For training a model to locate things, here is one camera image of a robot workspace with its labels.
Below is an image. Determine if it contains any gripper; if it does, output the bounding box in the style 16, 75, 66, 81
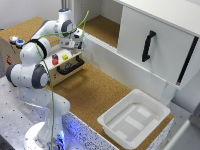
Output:
59, 28, 87, 51

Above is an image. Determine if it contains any wooden drawer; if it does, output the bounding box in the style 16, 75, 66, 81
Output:
42, 48, 87, 87

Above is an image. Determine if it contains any yellow block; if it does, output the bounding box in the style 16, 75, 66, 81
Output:
61, 53, 70, 62

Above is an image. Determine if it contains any pink block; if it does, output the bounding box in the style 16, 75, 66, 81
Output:
51, 54, 60, 66

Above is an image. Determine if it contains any white cabinet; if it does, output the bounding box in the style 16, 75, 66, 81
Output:
72, 0, 200, 108

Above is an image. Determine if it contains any blue button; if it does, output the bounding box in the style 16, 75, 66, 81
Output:
15, 38, 26, 48

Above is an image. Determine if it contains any white sliding door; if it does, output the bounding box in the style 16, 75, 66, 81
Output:
116, 5, 200, 85

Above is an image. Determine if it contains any white plastic box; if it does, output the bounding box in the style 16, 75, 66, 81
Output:
96, 88, 172, 150

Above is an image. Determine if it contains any black drawer handle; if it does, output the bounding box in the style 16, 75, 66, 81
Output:
56, 55, 86, 76

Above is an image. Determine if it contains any green cable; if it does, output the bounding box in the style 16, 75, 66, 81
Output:
34, 9, 91, 150

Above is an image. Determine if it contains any black door handle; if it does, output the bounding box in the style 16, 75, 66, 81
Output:
141, 30, 157, 63

